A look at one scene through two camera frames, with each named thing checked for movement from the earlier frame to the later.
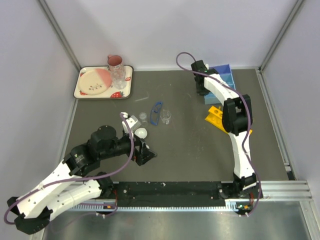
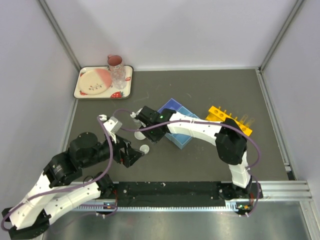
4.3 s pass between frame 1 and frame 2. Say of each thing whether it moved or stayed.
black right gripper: moved
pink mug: stayed
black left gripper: moved
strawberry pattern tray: stayed
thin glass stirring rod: stayed
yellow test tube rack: stayed
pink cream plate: stayed
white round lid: stayed
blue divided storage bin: moved
